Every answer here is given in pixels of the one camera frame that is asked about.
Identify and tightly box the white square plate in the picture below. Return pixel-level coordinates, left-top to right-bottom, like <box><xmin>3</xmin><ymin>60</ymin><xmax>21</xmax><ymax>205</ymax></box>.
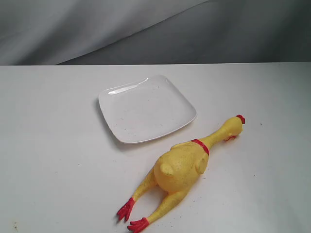
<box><xmin>98</xmin><ymin>75</ymin><xmax>197</xmax><ymax>144</ymax></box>

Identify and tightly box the grey backdrop cloth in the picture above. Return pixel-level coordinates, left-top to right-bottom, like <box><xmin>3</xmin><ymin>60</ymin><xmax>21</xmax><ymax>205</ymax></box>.
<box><xmin>0</xmin><ymin>0</ymin><xmax>311</xmax><ymax>65</ymax></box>

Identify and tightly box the yellow rubber chicken toy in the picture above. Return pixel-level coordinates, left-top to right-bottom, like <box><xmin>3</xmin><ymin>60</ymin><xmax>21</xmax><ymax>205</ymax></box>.
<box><xmin>116</xmin><ymin>115</ymin><xmax>245</xmax><ymax>233</ymax></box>

